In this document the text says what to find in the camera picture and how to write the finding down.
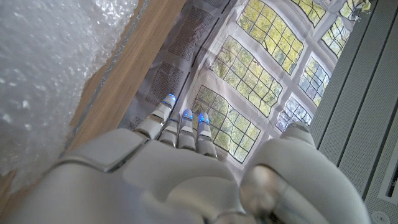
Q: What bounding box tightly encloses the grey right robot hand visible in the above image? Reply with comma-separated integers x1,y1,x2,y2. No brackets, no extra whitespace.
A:
2,93,373,224

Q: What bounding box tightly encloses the clear bubble wrap sheet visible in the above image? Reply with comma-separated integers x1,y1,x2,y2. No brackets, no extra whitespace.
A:
0,0,139,194

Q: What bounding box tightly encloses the printed window backdrop cloth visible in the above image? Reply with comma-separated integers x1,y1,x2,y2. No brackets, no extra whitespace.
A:
118,0,373,184

